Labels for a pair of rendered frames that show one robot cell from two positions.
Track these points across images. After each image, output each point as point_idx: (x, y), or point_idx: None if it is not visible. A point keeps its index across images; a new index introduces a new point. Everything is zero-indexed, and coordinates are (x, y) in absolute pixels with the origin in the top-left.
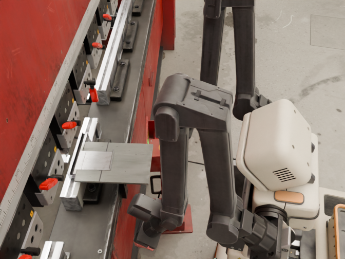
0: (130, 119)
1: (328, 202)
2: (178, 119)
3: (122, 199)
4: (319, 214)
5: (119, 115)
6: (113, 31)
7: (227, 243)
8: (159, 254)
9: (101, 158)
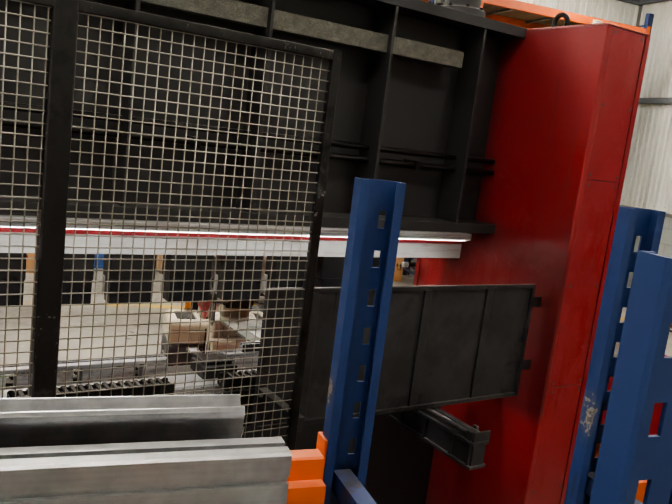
0: (173, 366)
1: (184, 318)
2: None
3: None
4: (198, 320)
5: (172, 371)
6: (12, 368)
7: None
8: None
9: (260, 333)
